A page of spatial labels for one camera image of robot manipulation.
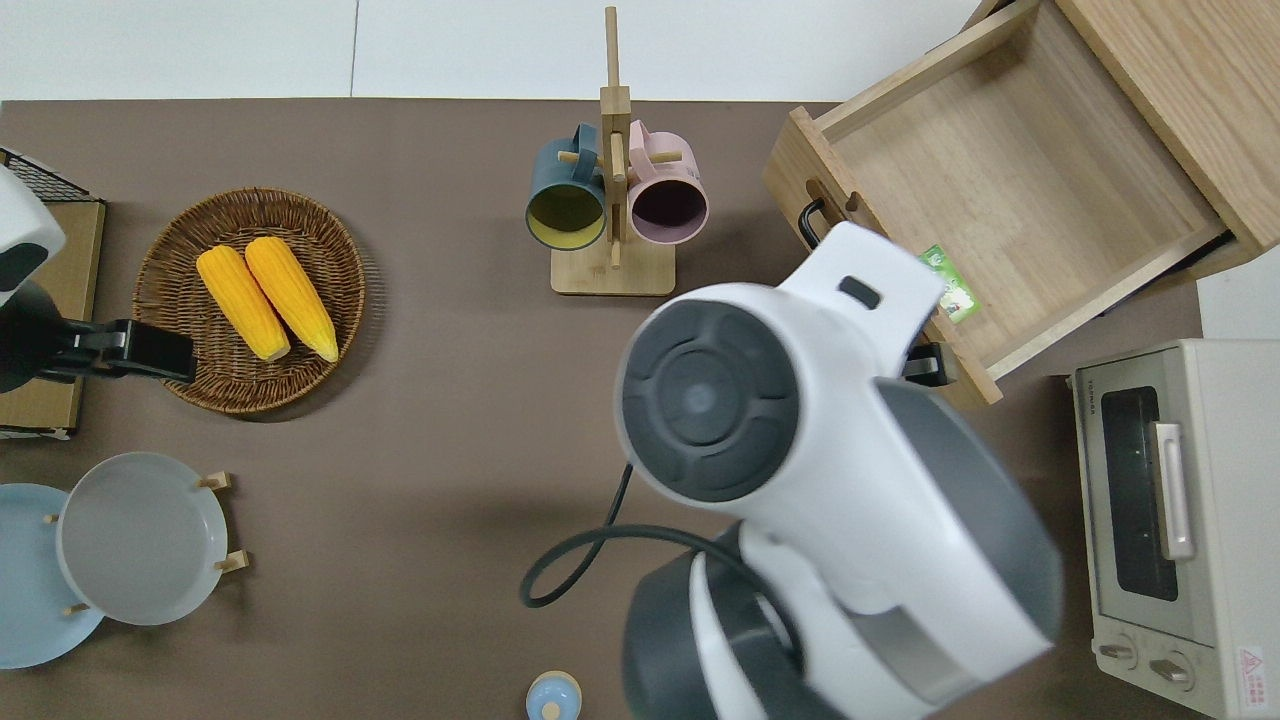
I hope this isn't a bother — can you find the brown wicker basket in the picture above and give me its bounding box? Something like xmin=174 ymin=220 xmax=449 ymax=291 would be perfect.
xmin=132 ymin=187 xmax=367 ymax=416

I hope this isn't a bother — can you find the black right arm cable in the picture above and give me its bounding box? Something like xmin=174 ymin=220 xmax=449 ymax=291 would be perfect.
xmin=520 ymin=462 xmax=801 ymax=661

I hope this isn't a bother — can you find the yellow corn cob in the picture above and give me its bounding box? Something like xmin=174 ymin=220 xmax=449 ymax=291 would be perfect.
xmin=245 ymin=236 xmax=341 ymax=363
xmin=196 ymin=245 xmax=292 ymax=363

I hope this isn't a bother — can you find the white toaster oven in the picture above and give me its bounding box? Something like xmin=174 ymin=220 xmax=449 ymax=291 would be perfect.
xmin=1068 ymin=338 xmax=1280 ymax=720

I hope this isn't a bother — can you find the wire and wood shelf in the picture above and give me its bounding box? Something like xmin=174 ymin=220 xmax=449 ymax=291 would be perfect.
xmin=0 ymin=148 xmax=107 ymax=441

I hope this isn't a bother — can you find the light blue bell button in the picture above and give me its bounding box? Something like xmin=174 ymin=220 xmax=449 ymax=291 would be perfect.
xmin=525 ymin=671 xmax=583 ymax=720

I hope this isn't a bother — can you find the light blue plate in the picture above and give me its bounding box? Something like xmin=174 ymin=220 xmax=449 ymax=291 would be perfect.
xmin=0 ymin=483 xmax=106 ymax=671

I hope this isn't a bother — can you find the small green card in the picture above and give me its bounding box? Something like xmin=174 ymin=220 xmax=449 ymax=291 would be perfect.
xmin=918 ymin=244 xmax=983 ymax=325

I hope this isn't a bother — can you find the grey plate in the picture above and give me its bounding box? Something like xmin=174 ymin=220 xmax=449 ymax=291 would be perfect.
xmin=55 ymin=452 xmax=230 ymax=627

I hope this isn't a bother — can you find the wooden mug tree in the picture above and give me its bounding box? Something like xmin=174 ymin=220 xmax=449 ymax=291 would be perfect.
xmin=550 ymin=5 xmax=686 ymax=297

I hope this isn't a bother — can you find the brown table mat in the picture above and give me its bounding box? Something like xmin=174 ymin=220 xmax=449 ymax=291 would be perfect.
xmin=0 ymin=98 xmax=1206 ymax=720

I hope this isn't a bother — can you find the wooden drawer with black handle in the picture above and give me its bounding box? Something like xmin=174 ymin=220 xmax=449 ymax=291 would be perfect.
xmin=762 ymin=0 xmax=1233 ymax=409

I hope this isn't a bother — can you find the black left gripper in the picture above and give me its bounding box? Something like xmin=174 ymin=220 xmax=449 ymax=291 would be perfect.
xmin=0 ymin=281 xmax=198 ymax=394

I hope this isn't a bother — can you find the wooden dish rack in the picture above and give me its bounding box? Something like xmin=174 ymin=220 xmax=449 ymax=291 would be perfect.
xmin=40 ymin=468 xmax=251 ymax=617

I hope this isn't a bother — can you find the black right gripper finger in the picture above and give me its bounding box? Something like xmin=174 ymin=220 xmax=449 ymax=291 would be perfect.
xmin=903 ymin=341 xmax=961 ymax=390

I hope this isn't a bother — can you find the pink mug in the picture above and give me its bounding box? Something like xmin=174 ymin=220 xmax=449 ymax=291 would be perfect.
xmin=627 ymin=120 xmax=710 ymax=247

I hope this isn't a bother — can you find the wooden cabinet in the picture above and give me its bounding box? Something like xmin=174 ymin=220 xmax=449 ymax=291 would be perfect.
xmin=965 ymin=0 xmax=1280 ymax=281

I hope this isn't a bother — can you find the dark blue mug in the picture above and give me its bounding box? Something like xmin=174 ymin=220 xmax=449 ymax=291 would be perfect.
xmin=525 ymin=123 xmax=609 ymax=251

